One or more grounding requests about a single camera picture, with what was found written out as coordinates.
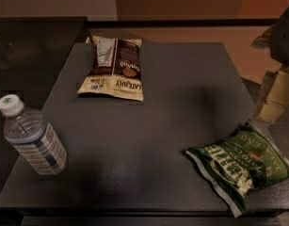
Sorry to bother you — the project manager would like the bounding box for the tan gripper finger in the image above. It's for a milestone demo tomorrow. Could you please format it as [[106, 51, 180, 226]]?
[[257, 65, 289, 122]]

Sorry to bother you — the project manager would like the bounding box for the green jalapeno chip bag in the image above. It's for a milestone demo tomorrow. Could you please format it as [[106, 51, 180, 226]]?
[[185, 121, 289, 218]]

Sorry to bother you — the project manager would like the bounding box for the dark robot arm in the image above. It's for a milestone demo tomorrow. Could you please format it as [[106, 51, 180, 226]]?
[[251, 7, 289, 122]]

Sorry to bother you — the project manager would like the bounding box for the brown chip bag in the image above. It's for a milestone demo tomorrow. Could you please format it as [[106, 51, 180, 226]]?
[[78, 36, 144, 102]]

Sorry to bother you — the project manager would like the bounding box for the clear plastic water bottle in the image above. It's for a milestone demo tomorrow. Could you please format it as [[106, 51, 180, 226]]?
[[0, 94, 68, 176]]

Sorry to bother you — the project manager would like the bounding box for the black side cabinet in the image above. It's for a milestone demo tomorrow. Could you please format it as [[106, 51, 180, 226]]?
[[0, 16, 88, 108]]

